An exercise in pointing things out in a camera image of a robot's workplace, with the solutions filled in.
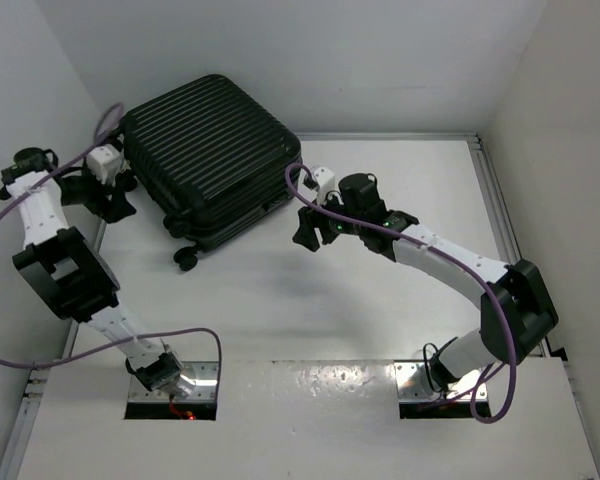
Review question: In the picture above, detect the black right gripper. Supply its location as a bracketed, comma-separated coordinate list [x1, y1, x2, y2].
[294, 186, 364, 251]

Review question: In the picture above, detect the black suitcase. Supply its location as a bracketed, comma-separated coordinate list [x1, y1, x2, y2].
[119, 74, 302, 272]

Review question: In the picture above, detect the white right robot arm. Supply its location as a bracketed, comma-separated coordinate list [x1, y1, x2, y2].
[293, 198, 559, 398]

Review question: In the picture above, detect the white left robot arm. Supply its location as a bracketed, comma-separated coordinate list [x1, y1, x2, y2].
[0, 149, 193, 399]

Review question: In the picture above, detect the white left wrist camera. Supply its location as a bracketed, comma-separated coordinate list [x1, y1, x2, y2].
[86, 144, 124, 185]

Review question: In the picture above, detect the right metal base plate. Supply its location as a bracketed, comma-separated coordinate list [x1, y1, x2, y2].
[394, 361, 482, 405]

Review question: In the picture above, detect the metal base plate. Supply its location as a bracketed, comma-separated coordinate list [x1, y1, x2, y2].
[127, 361, 219, 405]
[394, 361, 482, 405]

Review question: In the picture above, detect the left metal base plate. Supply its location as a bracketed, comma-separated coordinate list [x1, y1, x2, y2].
[127, 361, 219, 405]

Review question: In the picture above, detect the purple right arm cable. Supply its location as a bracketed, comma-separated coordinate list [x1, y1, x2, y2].
[284, 163, 519, 424]

